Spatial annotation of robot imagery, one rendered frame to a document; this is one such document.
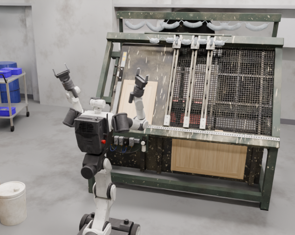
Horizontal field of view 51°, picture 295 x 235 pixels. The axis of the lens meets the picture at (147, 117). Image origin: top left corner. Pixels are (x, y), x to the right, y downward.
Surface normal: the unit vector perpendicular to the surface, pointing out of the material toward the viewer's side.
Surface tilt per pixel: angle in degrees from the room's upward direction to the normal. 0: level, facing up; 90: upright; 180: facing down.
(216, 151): 90
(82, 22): 90
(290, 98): 90
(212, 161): 90
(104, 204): 60
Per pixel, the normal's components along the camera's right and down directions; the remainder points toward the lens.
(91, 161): -0.18, -0.47
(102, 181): -0.27, 0.44
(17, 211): 0.65, 0.29
